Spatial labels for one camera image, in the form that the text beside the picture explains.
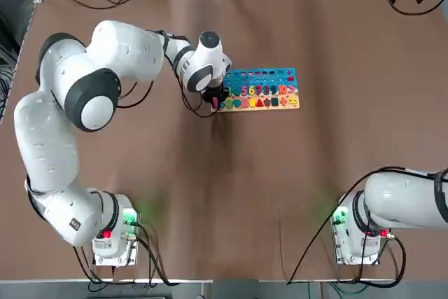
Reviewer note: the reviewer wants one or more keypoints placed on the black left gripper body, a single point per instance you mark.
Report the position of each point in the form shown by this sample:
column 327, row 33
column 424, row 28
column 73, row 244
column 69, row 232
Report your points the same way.
column 217, row 91

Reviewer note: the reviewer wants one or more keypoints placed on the pink block piece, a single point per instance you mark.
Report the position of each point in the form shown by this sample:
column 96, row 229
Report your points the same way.
column 215, row 104

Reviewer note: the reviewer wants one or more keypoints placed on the colourful wooden toy board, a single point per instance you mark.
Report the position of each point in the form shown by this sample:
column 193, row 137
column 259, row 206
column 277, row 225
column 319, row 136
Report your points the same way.
column 252, row 80

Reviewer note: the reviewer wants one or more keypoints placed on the orange number ten piece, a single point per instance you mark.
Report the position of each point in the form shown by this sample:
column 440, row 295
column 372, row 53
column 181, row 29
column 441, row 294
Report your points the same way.
column 282, row 89

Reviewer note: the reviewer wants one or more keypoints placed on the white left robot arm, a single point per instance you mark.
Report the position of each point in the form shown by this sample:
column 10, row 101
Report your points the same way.
column 52, row 145

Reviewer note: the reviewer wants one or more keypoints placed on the green hexagon piece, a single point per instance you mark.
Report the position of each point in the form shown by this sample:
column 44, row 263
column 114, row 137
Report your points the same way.
column 229, row 103

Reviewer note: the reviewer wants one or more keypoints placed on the teal shield piece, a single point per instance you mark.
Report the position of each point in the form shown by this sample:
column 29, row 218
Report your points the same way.
column 237, row 103

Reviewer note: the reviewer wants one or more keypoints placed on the blue number four piece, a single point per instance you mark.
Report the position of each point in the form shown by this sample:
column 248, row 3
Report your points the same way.
column 237, row 90

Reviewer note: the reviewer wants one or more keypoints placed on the pink square piece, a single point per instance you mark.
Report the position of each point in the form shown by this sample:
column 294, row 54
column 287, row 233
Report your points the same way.
column 245, row 103

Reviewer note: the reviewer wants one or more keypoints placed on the pink number five piece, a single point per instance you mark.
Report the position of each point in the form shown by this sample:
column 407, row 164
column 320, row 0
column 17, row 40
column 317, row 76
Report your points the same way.
column 244, row 90

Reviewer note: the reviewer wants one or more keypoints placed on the yellow trapezoid piece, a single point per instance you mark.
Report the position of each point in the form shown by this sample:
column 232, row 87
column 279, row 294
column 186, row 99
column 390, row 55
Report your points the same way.
column 252, row 103

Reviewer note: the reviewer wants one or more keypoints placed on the yellow number six piece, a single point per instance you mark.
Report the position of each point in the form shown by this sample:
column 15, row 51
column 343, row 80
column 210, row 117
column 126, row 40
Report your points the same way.
column 251, row 90

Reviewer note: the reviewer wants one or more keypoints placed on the red triangle piece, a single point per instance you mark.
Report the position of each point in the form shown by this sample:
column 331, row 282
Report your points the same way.
column 260, row 103

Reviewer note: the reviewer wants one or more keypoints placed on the purple number eight piece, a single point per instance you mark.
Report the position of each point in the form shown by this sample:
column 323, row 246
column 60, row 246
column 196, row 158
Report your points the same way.
column 266, row 89

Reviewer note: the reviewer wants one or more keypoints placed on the purple pentagon piece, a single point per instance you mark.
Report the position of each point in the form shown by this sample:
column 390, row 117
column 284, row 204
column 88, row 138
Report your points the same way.
column 267, row 102

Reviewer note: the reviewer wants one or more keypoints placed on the teal number nine piece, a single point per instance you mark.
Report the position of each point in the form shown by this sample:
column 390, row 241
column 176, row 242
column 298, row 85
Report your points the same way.
column 273, row 89

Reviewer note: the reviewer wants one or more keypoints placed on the teal square piece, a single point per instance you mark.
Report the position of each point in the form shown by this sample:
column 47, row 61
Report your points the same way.
column 275, row 102

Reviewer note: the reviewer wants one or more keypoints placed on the orange plus piece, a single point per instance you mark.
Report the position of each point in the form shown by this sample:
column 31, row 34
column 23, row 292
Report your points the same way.
column 283, row 102

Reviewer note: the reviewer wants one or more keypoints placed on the pink greater-than sign piece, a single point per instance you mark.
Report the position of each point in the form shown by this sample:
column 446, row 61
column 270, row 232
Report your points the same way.
column 290, row 89

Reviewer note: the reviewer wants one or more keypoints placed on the yellow equals piece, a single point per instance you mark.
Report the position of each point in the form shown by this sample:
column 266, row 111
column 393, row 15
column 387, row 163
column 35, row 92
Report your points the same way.
column 293, row 102

